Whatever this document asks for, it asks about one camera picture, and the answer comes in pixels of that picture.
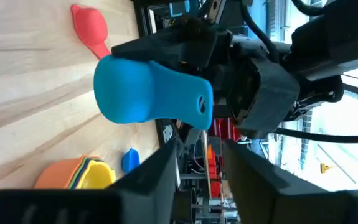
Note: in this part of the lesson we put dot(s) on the red measuring cup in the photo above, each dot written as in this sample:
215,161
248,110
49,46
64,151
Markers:
91,28

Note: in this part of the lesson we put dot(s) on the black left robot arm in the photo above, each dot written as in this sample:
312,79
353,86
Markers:
337,31

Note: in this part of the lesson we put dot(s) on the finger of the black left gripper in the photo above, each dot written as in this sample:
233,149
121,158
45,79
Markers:
172,46

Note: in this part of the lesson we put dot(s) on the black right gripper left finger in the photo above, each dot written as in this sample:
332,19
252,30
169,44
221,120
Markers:
104,208

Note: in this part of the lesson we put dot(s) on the light blue measuring cup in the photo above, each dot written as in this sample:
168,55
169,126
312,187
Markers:
129,90

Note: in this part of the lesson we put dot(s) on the yellow measuring cup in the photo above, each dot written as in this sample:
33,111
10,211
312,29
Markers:
99,177

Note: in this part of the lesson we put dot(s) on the orange measuring cup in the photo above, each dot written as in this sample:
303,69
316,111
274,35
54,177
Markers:
54,175

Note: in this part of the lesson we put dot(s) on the small dark blue measuring cup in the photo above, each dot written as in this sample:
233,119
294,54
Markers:
130,160

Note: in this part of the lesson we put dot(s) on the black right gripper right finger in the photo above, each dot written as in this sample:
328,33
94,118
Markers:
275,205

